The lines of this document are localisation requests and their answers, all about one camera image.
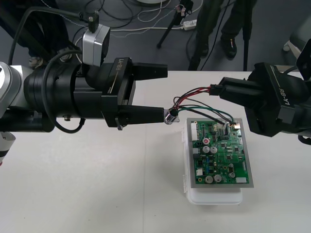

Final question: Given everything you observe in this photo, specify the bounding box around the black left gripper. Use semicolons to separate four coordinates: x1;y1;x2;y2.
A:
74;57;168;129

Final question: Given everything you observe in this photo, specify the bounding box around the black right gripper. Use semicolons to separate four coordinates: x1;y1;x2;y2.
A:
218;62;311;138

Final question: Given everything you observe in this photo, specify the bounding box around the cable bundle with metal plug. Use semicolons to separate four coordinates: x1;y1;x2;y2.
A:
164;83;240;128

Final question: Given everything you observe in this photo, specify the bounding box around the person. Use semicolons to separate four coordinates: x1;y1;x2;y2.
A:
196;0;243;59
0;0;82;70

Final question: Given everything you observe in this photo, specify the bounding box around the white machine base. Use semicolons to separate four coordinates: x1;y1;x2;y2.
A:
283;23;311;60

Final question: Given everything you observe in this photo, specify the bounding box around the white power strip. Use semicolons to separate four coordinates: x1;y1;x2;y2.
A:
182;19;198;31

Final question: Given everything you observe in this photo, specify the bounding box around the white round base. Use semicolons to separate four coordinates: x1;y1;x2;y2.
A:
139;0;171;5

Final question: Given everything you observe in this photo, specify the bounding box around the white floor cable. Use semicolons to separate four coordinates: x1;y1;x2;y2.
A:
72;24;185;49

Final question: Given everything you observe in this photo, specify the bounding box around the green circuit board grey frame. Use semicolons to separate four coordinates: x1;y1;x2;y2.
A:
186;117;255;189

